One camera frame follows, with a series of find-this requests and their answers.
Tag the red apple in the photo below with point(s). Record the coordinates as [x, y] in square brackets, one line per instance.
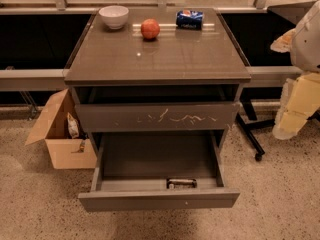
[150, 29]

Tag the blue soda can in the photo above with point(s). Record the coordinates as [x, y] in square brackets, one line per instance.
[189, 19]

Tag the crumpled snack bag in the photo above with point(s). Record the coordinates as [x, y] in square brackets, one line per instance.
[73, 128]

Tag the open cardboard box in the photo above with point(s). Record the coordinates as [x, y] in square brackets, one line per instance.
[52, 128]

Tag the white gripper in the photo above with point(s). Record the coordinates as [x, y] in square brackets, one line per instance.
[307, 44]

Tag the scratched grey upper drawer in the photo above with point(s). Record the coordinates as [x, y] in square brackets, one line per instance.
[156, 117]

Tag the small metal object in drawer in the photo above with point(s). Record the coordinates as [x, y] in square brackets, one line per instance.
[181, 183]

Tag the white ceramic bowl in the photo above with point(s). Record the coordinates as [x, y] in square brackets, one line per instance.
[115, 16]

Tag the grey drawer cabinet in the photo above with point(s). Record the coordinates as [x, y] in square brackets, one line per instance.
[178, 66]

